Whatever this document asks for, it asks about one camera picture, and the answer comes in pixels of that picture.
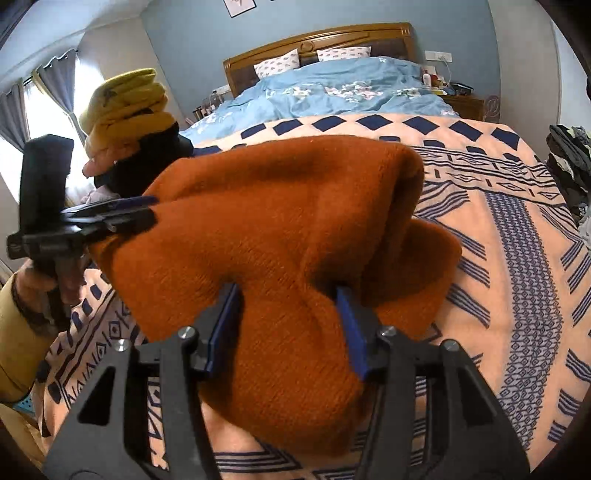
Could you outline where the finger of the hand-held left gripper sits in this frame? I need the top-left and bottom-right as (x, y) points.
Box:
(76, 208), (158, 245)
(60, 196), (161, 221)

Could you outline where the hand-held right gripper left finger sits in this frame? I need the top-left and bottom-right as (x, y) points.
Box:
(44, 282), (245, 480)

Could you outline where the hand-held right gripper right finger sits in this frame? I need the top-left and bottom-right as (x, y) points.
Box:
(335, 286), (532, 480)

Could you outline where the rust orange knit sweater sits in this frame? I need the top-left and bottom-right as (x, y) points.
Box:
(88, 135), (462, 462)

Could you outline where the pile of dark clothes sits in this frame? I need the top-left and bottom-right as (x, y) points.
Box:
(546, 124), (591, 227)

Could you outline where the person's left hand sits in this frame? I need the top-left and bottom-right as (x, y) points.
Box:
(18, 256), (90, 324)

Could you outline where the light folded garment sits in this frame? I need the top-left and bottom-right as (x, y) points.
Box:
(78, 187), (118, 208)

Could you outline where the black folded garment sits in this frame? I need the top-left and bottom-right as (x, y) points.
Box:
(95, 122), (195, 199)

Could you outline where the grey curtain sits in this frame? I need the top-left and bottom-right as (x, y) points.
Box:
(0, 83), (31, 153)
(37, 51), (79, 139)

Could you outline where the yellow folded garment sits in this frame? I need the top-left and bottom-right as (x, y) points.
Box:
(78, 68), (178, 160)

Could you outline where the peach navy printed blanket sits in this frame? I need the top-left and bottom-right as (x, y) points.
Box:
(34, 113), (591, 480)

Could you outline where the light blue floral duvet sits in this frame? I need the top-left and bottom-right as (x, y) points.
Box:
(178, 56), (455, 139)

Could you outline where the wooden nightstand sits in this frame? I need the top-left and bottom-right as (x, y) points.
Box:
(441, 92), (485, 121)

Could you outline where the wooden headboard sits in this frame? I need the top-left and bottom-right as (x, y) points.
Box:
(223, 22), (419, 99)

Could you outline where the pink wall picture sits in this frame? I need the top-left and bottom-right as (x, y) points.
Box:
(223, 0), (257, 18)

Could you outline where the white wire stand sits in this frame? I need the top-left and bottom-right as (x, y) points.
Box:
(482, 93), (502, 123)

